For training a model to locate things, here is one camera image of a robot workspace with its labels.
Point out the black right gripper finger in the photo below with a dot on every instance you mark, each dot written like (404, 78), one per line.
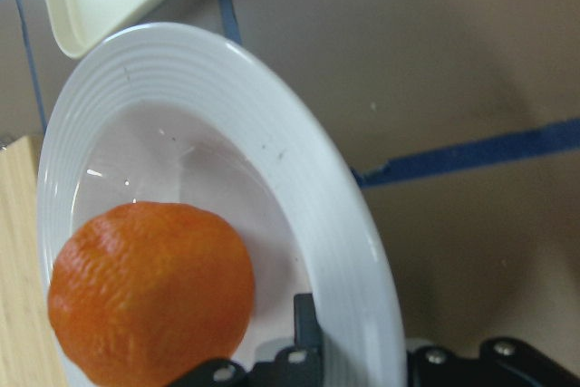
(307, 331)

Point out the orange fruit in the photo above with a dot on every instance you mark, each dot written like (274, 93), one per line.
(145, 292)

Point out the white round plate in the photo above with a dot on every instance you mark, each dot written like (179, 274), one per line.
(174, 113)

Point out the bamboo cutting board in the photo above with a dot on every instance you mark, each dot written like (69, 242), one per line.
(28, 353)

